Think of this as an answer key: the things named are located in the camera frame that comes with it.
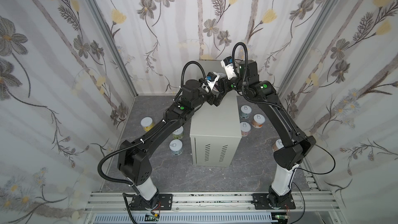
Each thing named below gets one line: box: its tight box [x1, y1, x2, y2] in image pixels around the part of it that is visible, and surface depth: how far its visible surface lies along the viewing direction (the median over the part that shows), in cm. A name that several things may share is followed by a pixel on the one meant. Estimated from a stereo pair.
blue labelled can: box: [168, 138, 183, 157], surface depth 90 cm
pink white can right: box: [239, 121, 252, 137], surface depth 98 cm
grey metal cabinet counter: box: [189, 59, 243, 168], surface depth 69 cm
